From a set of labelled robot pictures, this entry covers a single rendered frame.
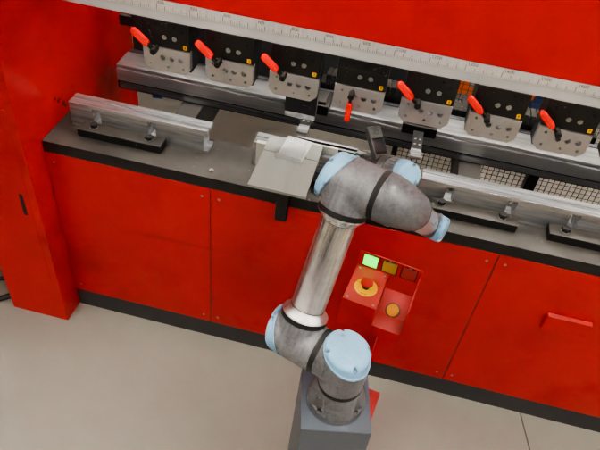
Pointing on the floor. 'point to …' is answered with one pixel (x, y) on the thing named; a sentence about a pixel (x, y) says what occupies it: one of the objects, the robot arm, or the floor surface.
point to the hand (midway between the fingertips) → (360, 151)
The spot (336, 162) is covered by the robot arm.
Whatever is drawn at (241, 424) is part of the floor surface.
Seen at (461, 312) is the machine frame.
